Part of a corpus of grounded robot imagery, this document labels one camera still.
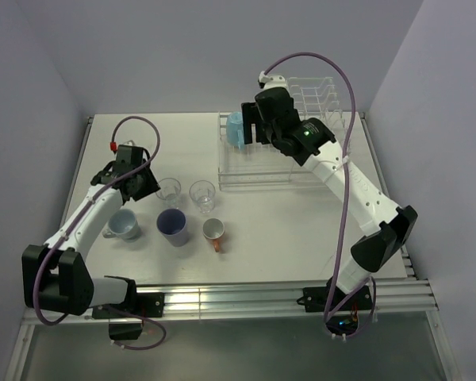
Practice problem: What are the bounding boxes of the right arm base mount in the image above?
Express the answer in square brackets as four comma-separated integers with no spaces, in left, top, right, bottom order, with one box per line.
[296,284,377,339]

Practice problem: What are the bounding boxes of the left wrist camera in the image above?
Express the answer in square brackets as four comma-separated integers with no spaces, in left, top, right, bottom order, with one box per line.
[109,140,136,153]

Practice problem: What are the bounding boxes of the purple cable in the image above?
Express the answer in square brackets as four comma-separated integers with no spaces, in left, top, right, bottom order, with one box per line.
[261,52,378,341]
[33,115,167,352]

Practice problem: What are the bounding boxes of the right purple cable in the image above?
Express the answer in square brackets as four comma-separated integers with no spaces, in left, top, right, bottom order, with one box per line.
[261,52,378,341]

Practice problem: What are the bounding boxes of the white wire dish rack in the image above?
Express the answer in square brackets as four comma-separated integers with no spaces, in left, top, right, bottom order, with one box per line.
[217,113,325,191]

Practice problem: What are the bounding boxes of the orange espresso cup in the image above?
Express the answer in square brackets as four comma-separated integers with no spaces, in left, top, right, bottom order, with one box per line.
[202,218,225,252]

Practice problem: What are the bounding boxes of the pale blue teacup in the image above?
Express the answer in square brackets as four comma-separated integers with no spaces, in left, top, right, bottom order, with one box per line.
[102,209,141,241]

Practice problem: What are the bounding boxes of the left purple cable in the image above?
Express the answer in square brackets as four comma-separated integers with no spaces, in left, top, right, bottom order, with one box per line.
[33,115,167,352]

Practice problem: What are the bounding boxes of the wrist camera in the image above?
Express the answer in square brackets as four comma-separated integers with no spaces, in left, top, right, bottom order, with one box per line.
[258,71,287,90]
[109,140,136,153]

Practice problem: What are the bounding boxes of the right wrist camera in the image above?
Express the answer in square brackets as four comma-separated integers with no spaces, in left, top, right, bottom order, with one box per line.
[258,71,287,90]

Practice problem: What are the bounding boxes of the clear glass right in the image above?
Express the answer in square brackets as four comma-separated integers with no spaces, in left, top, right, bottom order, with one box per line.
[189,180,216,214]

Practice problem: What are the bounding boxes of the purple tumbler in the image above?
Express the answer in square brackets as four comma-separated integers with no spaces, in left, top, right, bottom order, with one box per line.
[156,209,189,247]

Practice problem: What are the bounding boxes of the clear acrylic plate holder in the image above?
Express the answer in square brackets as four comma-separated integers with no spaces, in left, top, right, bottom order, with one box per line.
[287,77,348,142]

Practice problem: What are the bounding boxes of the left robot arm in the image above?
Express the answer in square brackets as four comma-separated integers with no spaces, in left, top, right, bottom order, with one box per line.
[21,144,159,326]

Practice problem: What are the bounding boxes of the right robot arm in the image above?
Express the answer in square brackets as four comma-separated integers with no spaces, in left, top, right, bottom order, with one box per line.
[241,87,418,318]

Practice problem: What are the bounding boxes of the light blue faceted mug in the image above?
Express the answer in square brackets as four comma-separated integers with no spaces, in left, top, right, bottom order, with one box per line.
[226,112,245,151]

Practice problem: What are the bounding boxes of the clear glass left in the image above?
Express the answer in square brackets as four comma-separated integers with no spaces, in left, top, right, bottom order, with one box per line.
[156,178,182,209]

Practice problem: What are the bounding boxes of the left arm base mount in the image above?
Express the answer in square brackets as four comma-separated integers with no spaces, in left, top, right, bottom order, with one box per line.
[91,292,165,345]

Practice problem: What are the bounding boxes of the clear glass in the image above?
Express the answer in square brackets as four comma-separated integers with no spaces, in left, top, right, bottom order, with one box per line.
[189,180,216,214]
[156,178,182,209]

